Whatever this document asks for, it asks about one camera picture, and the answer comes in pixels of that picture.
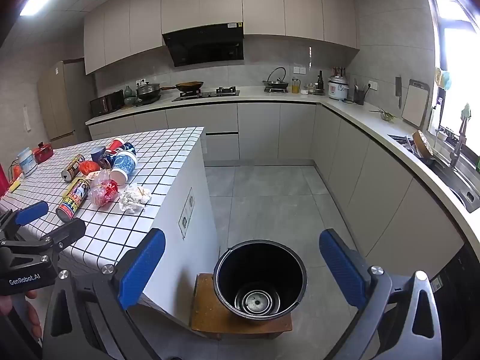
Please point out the white rice cooker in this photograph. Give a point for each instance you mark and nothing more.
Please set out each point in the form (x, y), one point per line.
(337, 88)

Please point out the clear plastic bag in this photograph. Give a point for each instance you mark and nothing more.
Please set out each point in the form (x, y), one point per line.
(103, 191)

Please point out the black wok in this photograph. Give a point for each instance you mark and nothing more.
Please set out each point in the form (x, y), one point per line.
(189, 86)

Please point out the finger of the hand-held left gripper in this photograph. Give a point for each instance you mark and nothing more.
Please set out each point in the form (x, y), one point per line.
(69, 232)
(33, 212)

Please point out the grey lidded pot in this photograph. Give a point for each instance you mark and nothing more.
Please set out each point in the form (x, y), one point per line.
(148, 90)

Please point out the wooden stool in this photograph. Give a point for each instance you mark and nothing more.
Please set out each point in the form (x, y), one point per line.
(204, 307)

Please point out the tall yellow label can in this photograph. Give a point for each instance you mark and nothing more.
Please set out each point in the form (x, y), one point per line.
(73, 198)

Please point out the bowl of green vegetables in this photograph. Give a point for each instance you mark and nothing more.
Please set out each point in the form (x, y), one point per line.
(386, 115)

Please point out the glass pan lid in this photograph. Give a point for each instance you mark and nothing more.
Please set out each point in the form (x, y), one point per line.
(270, 73)

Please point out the cutting board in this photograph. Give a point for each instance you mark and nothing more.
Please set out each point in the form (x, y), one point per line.
(414, 105)

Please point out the green ceramic vase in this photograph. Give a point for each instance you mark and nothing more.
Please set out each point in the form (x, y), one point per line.
(128, 92)

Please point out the steel faucet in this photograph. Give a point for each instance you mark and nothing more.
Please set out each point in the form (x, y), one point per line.
(458, 146)

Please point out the steel wok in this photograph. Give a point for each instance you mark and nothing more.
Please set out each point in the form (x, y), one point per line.
(275, 83)

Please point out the hanging cleaning cloths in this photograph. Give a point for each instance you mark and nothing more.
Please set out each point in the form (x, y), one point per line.
(444, 78)

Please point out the black gas hob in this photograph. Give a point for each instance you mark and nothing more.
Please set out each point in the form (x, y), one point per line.
(210, 94)

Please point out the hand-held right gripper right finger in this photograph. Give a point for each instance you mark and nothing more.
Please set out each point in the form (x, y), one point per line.
(343, 270)

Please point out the black range hood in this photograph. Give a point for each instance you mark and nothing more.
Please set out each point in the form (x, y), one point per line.
(202, 48)

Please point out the blue soda can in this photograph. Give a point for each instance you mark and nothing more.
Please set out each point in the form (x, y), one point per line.
(127, 147)

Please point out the red tray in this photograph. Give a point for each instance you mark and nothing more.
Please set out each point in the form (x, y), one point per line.
(3, 180)

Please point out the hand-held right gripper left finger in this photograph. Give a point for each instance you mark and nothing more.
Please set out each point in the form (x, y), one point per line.
(142, 266)

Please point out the black utensil holder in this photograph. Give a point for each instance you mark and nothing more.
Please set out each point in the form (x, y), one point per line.
(359, 95)

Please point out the red paper cup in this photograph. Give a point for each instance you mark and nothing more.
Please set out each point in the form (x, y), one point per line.
(115, 144)

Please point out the island socket panel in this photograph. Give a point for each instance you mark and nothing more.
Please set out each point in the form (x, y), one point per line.
(185, 213)

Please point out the cleaver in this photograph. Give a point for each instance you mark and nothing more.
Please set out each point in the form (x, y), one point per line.
(398, 86)

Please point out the blue patterned paper cup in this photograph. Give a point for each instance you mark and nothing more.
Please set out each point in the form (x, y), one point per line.
(125, 162)

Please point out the small yellow block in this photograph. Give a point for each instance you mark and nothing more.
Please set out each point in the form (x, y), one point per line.
(14, 186)

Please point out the red box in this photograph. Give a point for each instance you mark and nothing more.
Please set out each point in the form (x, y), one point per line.
(43, 153)

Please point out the white paper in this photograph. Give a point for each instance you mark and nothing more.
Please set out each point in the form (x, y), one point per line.
(133, 198)

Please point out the black yellow drink can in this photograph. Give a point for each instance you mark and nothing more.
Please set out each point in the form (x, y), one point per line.
(73, 168)

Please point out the steel sink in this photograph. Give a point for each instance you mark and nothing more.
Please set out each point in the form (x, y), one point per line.
(457, 183)

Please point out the green bottle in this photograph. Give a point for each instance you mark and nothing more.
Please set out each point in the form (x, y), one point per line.
(477, 163)

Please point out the white blue plastic tub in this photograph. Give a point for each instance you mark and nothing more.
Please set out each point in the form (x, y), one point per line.
(27, 161)

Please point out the white kitchen island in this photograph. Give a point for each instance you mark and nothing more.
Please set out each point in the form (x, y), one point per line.
(187, 172)

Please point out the oil bottle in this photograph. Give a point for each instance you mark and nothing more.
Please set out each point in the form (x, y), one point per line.
(295, 87)

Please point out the round wooden lid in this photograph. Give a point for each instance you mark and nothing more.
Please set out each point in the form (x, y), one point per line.
(423, 144)

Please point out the person's left hand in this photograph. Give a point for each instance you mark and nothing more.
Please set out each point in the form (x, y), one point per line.
(3, 305)

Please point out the beige upper cabinets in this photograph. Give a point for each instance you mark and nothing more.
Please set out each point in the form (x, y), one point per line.
(262, 7)

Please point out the green ceramic jar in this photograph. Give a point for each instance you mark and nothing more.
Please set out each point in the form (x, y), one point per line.
(130, 102)

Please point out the black induction cooker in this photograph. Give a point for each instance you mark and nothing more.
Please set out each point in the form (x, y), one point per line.
(150, 101)

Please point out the portable gas stove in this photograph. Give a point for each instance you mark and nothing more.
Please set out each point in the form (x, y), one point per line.
(275, 89)

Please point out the black microwave oven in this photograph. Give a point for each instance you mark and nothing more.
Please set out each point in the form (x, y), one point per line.
(107, 103)

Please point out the beige base cabinets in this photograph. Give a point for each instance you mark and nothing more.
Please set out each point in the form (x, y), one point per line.
(262, 127)

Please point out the dark wine bottle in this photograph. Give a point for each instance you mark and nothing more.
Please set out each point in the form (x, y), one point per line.
(320, 82)

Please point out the utensil rack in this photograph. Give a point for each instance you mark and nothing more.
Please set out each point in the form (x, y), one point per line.
(338, 71)

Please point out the window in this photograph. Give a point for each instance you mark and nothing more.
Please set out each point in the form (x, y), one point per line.
(457, 63)

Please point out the orange plastic bag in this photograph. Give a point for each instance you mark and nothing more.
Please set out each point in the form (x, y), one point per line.
(90, 167)

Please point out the beige refrigerator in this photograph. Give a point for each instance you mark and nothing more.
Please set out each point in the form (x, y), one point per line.
(56, 101)

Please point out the black plastic bucket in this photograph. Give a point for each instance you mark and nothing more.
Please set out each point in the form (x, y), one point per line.
(262, 262)

